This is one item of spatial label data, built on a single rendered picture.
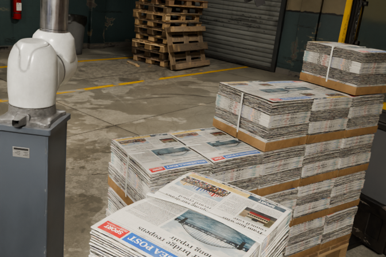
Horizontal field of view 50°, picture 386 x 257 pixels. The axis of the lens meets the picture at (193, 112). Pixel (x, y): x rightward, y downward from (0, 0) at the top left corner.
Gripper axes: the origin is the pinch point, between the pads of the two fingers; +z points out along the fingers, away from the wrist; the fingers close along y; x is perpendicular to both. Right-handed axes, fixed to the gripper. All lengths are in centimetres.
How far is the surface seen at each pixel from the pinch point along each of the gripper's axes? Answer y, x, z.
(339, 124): 44, -32, 84
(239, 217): -65, 35, 30
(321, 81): 68, -38, 69
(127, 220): -68, 56, 17
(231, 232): -71, 37, 28
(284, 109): 27, -4, 55
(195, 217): -65, 43, 25
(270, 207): -61, 27, 34
